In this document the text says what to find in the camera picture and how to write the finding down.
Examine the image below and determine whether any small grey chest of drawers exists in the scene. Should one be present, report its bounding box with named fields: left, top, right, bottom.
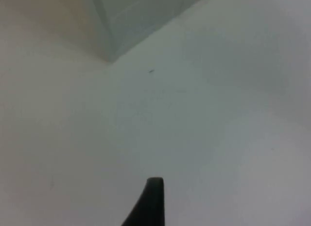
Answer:
left=89, top=0, right=213, bottom=64

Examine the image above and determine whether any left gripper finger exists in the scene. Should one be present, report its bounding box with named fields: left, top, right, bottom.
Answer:
left=121, top=177, right=166, bottom=226

